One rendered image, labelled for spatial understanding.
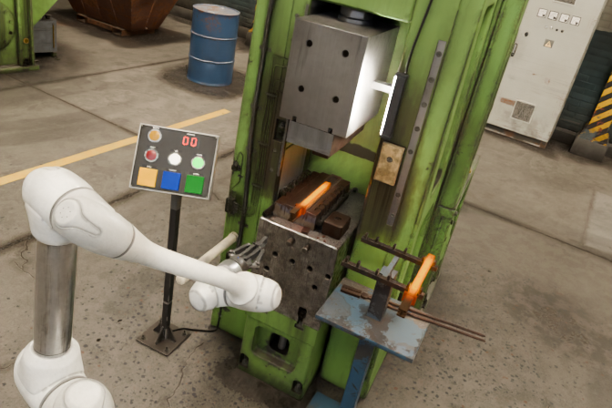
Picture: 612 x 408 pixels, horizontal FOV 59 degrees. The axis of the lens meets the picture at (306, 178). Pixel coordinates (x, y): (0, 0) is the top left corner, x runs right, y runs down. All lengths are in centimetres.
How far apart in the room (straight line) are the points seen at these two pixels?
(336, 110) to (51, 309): 120
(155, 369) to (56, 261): 147
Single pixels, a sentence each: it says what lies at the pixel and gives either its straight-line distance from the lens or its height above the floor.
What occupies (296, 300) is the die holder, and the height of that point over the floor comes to 58.
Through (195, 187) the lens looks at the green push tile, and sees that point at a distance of 236.
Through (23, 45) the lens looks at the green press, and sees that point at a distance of 686.
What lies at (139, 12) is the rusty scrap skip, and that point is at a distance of 859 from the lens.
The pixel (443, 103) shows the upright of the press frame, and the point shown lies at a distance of 215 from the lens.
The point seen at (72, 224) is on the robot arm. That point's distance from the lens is 131.
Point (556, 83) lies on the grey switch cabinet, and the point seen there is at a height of 84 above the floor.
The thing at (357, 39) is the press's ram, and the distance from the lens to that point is 204.
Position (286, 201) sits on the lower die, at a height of 98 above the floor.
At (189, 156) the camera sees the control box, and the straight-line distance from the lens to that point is 237.
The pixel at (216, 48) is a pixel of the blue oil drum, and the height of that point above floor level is 47.
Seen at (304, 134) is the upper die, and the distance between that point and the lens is 220.
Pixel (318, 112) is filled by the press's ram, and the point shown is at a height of 143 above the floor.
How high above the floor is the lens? 212
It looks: 26 degrees down
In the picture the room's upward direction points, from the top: 11 degrees clockwise
